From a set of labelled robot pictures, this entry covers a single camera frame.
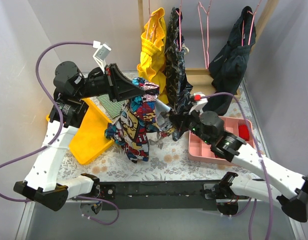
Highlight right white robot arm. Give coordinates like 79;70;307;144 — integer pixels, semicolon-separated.
170;111;308;223

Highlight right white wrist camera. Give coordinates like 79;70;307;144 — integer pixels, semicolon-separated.
189;92;208;114

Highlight pink hanger under yellow shorts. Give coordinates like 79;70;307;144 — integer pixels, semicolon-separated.
145;0;156;43

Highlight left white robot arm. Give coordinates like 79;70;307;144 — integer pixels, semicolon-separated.
13;61;145;211

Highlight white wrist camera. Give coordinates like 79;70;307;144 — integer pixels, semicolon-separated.
93;40;111;72
189;92;208;114

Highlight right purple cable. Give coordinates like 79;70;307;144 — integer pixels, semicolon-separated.
201;91;274;240

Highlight green striped folded shirt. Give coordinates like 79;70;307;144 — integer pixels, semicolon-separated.
97;94;125;119

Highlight pink hanger under navy shorts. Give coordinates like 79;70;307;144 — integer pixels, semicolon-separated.
238;0;262;47

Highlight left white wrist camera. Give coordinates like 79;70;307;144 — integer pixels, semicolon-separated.
93;40;111;72

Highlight empty pink wire hanger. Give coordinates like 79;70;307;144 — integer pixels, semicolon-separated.
197;0;212;69

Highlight yellow plastic tray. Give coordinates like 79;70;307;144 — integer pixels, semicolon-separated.
32;98;113;174

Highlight yellow shorts on hanger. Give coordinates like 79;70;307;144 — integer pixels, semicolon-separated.
137;7;168;104

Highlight purple cable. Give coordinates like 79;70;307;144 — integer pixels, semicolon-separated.
0;41;119;226
201;91;274;240

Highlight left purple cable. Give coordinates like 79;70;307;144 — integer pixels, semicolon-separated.
0;41;119;226

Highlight red folded cloth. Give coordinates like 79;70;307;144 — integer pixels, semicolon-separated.
238;124;250;141

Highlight pink hanger under leaf shorts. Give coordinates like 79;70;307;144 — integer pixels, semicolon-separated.
178;0;183;51

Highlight dark leaf print shorts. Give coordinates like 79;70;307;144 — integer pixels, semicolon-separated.
164;6;194;141

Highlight colourful comic print shorts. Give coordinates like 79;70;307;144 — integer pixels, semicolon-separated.
104;77;175;163

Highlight wooden clothes rack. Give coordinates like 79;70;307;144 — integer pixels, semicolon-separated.
137;0;279;94

